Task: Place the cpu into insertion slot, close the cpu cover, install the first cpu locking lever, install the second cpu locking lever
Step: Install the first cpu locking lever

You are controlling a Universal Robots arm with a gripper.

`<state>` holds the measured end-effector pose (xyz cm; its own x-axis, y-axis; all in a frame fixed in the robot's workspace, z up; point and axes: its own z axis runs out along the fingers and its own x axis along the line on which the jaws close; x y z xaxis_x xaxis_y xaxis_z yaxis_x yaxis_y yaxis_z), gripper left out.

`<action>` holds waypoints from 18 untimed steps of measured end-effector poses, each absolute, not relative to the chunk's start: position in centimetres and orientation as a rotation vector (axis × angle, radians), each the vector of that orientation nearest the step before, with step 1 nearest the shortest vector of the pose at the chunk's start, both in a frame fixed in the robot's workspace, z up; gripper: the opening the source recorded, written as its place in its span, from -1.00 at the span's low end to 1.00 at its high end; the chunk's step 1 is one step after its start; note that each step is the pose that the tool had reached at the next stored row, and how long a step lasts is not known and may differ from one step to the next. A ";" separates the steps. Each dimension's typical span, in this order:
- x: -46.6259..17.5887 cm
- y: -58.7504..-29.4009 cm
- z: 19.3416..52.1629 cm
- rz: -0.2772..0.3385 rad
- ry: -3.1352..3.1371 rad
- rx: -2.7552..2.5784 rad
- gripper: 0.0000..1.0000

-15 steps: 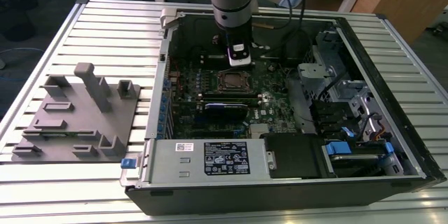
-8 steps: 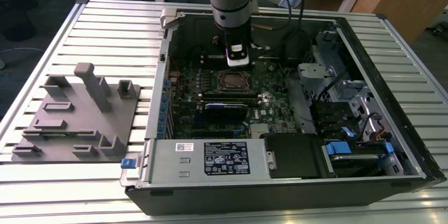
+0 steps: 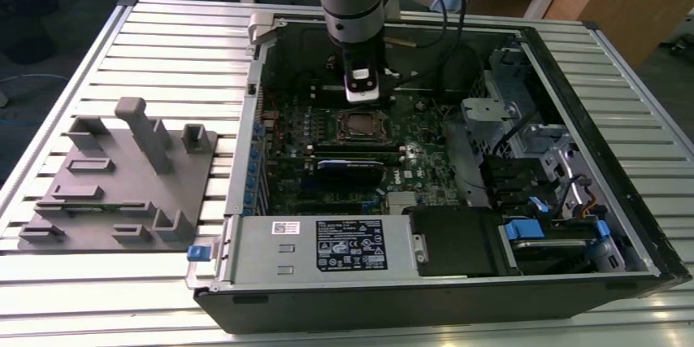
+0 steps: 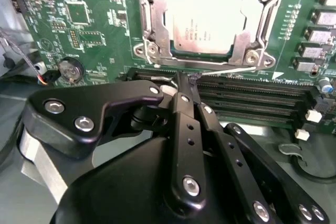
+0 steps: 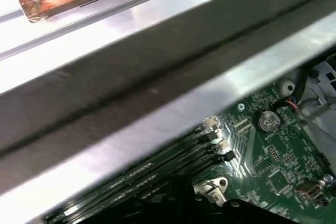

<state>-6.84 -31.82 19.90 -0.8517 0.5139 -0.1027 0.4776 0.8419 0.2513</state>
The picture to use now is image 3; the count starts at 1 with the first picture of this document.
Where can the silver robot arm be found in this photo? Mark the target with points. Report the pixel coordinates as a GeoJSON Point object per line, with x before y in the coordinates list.
{"type": "Point", "coordinates": [347, 5]}

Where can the metal CPU socket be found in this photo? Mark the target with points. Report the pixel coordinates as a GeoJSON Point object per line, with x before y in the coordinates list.
{"type": "Point", "coordinates": [339, 138]}

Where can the green motherboard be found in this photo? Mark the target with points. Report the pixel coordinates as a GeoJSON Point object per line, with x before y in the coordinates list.
{"type": "Point", "coordinates": [429, 160]}

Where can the black graphics card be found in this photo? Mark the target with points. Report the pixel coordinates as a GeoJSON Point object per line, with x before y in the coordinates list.
{"type": "Point", "coordinates": [347, 174]}

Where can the silver chipset heatsink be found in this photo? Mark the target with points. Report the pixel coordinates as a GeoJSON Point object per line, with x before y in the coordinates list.
{"type": "Point", "coordinates": [403, 198]}

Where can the silver power supply unit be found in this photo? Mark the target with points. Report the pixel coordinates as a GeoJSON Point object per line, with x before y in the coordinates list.
{"type": "Point", "coordinates": [255, 249]}

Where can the grey plastic parts rack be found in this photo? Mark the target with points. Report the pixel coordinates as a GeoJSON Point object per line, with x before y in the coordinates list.
{"type": "Point", "coordinates": [135, 184]}

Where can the blue disk carrier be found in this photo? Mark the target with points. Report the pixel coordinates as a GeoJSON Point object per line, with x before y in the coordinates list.
{"type": "Point", "coordinates": [524, 229]}

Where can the blue case latch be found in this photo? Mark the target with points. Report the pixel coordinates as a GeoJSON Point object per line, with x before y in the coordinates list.
{"type": "Point", "coordinates": [198, 253]}

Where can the black hard disk drive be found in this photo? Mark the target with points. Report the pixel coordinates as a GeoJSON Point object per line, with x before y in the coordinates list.
{"type": "Point", "coordinates": [548, 257]}

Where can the black office chair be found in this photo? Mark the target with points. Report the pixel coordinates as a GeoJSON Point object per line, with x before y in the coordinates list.
{"type": "Point", "coordinates": [27, 18]}

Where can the green RAM stick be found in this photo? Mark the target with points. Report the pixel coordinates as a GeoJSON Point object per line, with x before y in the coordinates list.
{"type": "Point", "coordinates": [92, 209]}

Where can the blue plastic clip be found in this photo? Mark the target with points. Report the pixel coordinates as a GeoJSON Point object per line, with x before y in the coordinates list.
{"type": "Point", "coordinates": [602, 229]}

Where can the black open PC case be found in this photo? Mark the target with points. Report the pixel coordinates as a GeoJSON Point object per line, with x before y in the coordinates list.
{"type": "Point", "coordinates": [434, 310]}

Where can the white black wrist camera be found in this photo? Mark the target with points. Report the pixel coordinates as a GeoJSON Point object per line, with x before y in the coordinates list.
{"type": "Point", "coordinates": [362, 87]}

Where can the silver metal bracket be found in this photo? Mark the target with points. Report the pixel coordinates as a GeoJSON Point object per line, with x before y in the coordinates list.
{"type": "Point", "coordinates": [482, 111]}

